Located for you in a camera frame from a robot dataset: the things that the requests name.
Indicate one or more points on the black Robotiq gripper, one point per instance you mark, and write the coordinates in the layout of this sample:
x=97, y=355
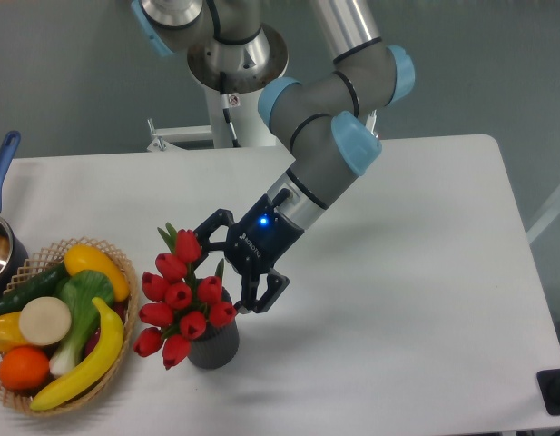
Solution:
x=261, y=240

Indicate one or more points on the blue handled saucepan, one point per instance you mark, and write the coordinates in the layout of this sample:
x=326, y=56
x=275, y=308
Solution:
x=12, y=251

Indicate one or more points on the yellow banana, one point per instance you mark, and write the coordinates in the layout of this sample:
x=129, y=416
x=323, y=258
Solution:
x=91, y=369

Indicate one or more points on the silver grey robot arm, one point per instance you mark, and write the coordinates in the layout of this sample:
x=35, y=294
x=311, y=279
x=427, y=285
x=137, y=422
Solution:
x=230, y=49

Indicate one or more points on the orange fruit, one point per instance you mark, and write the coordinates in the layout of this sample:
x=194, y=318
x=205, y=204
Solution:
x=24, y=368

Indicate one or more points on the green cucumber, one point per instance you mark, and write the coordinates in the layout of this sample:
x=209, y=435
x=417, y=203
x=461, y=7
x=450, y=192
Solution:
x=43, y=284

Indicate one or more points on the yellow bell pepper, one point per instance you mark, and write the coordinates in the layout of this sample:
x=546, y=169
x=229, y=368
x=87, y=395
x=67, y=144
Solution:
x=10, y=333

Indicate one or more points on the red tulip bouquet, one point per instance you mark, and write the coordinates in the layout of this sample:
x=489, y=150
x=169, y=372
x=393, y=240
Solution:
x=180, y=302

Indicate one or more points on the white frame at right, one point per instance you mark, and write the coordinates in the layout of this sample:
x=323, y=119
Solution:
x=545, y=215

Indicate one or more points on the woven wicker basket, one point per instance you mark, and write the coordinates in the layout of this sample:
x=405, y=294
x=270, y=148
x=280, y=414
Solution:
x=47, y=258

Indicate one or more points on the dark grey ribbed vase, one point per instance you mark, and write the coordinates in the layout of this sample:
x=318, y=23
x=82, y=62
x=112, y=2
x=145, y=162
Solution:
x=216, y=347

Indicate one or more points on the beige round disc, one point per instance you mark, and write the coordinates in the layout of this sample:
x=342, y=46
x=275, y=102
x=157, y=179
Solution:
x=45, y=321

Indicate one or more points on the green bok choy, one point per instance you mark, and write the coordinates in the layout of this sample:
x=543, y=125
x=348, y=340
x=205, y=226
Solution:
x=78, y=293

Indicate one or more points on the black device at edge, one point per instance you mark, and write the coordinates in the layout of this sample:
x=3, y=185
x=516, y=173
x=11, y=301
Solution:
x=549, y=385

